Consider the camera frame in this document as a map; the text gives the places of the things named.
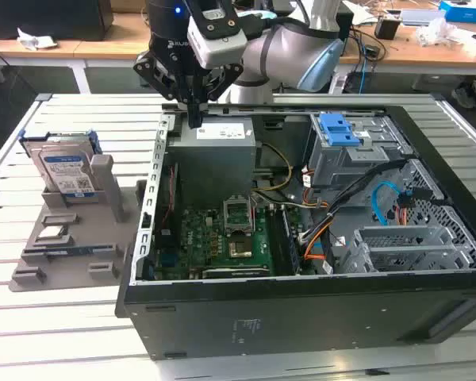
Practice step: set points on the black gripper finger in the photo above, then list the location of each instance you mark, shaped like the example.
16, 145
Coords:
222, 81
154, 75

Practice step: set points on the hard disk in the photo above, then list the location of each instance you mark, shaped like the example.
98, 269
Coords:
61, 166

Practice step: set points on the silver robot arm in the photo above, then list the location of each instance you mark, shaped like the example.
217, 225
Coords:
277, 51

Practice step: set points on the metal disk bay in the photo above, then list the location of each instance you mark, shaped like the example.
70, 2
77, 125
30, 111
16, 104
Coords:
400, 238

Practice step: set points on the wooden desk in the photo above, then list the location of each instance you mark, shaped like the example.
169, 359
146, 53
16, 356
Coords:
420, 55
103, 49

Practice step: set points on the grey power supply unit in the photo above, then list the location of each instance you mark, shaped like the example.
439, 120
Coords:
210, 166

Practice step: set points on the black table corner cap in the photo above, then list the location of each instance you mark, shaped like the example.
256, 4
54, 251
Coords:
437, 97
43, 97

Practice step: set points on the crumpled white paper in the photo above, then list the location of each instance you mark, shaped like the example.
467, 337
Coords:
35, 39

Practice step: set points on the large black box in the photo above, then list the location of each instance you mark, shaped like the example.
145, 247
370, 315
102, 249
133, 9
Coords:
43, 18

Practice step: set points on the blue plastic drive latch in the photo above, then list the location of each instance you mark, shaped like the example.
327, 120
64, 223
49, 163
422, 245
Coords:
337, 131

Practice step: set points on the metal locking lever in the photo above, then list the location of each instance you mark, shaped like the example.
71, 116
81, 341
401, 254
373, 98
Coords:
254, 214

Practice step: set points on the metal optical drive cage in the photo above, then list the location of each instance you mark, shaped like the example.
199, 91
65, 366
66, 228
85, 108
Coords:
341, 166

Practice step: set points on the green motherboard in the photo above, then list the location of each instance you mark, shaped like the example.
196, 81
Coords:
210, 238

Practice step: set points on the CPU socket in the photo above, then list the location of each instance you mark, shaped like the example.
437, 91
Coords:
242, 248

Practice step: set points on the black RAM slot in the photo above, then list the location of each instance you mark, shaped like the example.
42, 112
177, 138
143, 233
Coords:
293, 244
286, 242
279, 240

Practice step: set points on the small black box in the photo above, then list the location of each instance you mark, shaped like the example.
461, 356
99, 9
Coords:
386, 28

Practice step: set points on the grey parts rack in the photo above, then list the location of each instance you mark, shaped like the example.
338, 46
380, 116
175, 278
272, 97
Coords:
91, 238

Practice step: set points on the blue SATA port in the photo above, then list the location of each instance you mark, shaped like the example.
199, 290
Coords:
169, 260

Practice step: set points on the silver CPU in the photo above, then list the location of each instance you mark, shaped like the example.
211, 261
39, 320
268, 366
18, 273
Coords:
51, 233

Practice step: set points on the black expansion slot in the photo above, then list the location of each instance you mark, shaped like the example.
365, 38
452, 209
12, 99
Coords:
234, 272

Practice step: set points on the RAM stick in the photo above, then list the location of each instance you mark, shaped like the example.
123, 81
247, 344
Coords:
75, 251

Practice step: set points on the clear plastic bag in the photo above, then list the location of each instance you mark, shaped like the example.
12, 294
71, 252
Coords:
438, 31

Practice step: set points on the black PC case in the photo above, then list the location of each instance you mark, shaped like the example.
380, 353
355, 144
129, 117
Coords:
285, 317

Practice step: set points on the blue cardboard box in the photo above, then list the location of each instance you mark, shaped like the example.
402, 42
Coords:
466, 10

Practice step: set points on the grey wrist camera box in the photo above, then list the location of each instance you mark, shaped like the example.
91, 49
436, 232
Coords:
218, 47

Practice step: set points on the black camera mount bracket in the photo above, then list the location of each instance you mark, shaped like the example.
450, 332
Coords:
214, 20

